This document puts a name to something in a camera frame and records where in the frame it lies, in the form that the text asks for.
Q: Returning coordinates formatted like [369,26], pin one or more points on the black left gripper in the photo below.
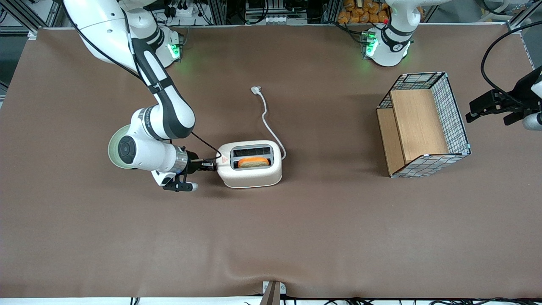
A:
[519,97]

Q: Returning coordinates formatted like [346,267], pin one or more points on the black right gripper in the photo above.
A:
[193,163]

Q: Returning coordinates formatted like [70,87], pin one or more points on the white two-slot toaster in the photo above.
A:
[250,176]

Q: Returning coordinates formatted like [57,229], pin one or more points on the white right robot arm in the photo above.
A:
[178,114]

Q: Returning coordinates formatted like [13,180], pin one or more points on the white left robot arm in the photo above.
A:
[389,46]

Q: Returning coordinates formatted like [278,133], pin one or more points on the toast bread slice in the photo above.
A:
[253,162]

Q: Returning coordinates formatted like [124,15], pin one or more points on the wooden shelf insert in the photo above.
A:
[417,123]

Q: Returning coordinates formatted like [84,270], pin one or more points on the pale green round plate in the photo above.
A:
[113,148]

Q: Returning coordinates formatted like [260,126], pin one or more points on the bag of orange buns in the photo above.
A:
[360,12]

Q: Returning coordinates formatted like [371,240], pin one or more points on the white power strip with plugs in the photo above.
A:
[184,10]

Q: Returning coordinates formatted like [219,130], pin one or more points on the white multi-socket strip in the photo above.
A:
[275,19]

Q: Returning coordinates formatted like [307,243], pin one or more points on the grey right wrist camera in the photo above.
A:
[180,186]

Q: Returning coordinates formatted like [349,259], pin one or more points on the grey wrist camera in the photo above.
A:
[532,121]
[180,186]

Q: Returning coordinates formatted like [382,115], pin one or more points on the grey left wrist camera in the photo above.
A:
[532,121]

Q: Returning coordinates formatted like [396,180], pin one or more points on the aluminium frame profile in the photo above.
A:
[514,21]

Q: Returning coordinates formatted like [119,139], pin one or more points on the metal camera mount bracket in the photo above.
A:
[273,292]

